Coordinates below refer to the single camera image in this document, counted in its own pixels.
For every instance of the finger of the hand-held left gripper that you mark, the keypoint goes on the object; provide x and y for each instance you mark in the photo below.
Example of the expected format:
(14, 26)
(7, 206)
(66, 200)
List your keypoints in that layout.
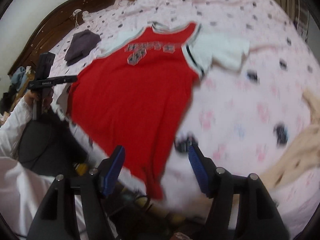
(70, 78)

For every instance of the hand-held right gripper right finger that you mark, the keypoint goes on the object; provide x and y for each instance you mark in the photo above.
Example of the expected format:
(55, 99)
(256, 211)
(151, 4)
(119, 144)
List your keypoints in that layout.
(197, 170)

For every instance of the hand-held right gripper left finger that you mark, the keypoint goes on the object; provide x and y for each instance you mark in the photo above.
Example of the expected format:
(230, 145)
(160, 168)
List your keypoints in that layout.
(113, 175)

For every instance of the red basketball jersey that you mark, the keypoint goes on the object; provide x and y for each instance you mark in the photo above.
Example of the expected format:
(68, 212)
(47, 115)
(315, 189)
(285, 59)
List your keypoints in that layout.
(130, 100)

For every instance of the person's left hand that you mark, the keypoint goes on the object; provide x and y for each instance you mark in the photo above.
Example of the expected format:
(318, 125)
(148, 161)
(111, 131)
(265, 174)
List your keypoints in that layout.
(30, 98)

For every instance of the blue jeans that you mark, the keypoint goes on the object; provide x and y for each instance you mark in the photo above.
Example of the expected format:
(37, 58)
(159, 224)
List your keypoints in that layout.
(20, 76)

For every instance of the dark grey folded cloth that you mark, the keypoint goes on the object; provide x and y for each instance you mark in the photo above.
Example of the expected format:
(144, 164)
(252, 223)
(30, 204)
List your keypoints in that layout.
(81, 46)

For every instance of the dark wooden headboard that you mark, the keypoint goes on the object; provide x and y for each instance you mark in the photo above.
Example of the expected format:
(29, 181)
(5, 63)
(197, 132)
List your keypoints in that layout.
(50, 20)

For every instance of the black office chair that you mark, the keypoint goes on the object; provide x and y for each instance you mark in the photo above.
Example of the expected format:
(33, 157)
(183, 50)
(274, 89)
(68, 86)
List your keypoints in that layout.
(45, 142)

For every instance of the pink cat-print blanket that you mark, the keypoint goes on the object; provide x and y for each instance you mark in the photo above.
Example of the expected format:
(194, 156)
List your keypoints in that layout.
(250, 117)

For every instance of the beige cloth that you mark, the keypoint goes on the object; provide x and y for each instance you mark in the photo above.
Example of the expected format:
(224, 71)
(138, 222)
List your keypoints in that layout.
(295, 152)

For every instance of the white shelf rack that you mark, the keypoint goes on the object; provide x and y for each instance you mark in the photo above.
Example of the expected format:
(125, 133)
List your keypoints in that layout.
(303, 17)

